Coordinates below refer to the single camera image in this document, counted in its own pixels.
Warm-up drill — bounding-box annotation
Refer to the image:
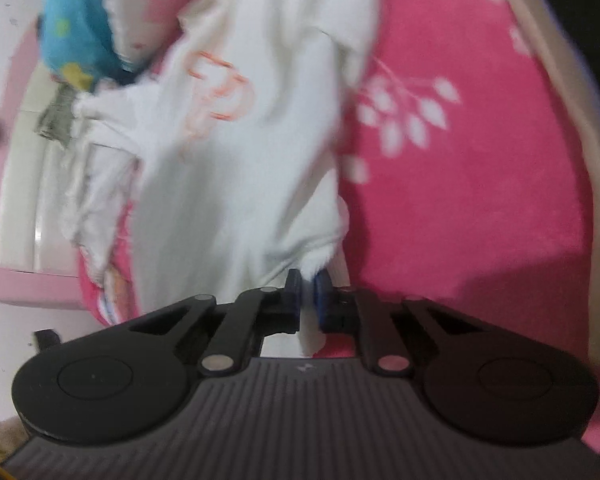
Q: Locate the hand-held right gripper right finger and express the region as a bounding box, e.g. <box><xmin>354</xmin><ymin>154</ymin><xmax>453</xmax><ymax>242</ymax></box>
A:
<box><xmin>315</xmin><ymin>270</ymin><xmax>486</xmax><ymax>377</ymax></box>

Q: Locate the plain white garment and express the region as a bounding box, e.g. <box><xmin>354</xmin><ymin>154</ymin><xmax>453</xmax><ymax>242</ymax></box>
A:
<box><xmin>60</xmin><ymin>125</ymin><xmax>146</xmax><ymax>286</ymax></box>

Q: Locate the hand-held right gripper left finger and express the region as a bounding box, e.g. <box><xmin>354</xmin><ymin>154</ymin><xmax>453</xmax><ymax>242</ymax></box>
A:
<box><xmin>127</xmin><ymin>268</ymin><xmax>302</xmax><ymax>377</ymax></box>

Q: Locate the green floral pillow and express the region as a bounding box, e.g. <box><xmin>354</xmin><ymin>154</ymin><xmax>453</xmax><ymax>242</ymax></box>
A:
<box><xmin>35</xmin><ymin>85</ymin><xmax>81</xmax><ymax>146</ymax></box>

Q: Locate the pink white headboard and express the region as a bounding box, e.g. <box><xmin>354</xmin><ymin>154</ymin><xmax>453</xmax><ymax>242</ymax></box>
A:
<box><xmin>0</xmin><ymin>10</ymin><xmax>88</xmax><ymax>311</ymax></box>

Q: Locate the pink blue white quilt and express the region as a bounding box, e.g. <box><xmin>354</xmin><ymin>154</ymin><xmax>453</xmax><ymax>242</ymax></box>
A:
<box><xmin>37</xmin><ymin>0</ymin><xmax>191</xmax><ymax>86</ymax></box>

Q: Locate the white shirt orange print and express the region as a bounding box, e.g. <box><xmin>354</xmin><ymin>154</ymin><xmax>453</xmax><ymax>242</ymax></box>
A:
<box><xmin>72</xmin><ymin>0</ymin><xmax>381</xmax><ymax>356</ymax></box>

